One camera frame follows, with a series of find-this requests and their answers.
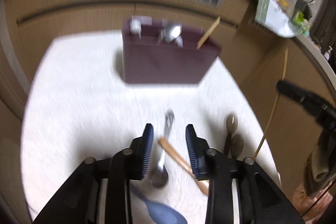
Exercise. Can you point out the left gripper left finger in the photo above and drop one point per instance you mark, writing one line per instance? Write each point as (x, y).
(137, 163)

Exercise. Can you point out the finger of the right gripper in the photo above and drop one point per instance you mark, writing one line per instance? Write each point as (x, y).
(291, 91)

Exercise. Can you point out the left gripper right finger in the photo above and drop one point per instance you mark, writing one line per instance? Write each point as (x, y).
(197, 148)

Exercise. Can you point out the metal shovel-shaped spoon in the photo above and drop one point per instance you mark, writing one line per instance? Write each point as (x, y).
(172, 33)

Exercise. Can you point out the gloved right hand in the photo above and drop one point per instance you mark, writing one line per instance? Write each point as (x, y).
(319, 169)

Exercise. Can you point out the steel spoon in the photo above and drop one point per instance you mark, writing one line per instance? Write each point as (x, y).
(159, 175)

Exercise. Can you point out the steel fork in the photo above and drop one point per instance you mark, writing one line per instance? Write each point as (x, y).
(169, 121)

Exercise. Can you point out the dark wooden spoon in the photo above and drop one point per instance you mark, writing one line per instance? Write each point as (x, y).
(230, 143)

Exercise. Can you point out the blue plastic spoon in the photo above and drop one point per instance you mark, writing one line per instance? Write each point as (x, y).
(159, 212)

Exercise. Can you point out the white lace tablecloth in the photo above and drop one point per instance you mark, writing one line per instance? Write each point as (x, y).
(80, 107)

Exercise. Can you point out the maroon utensil organizer box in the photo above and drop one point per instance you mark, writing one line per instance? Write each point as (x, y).
(147, 62)

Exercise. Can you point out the green checked dish towel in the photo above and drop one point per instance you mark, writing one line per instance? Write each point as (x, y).
(270, 15)

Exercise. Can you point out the wooden chopstick in box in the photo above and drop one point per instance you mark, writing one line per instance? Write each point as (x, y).
(207, 34)

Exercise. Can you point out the white ball-handled utensil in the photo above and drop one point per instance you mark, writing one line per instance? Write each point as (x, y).
(135, 27)

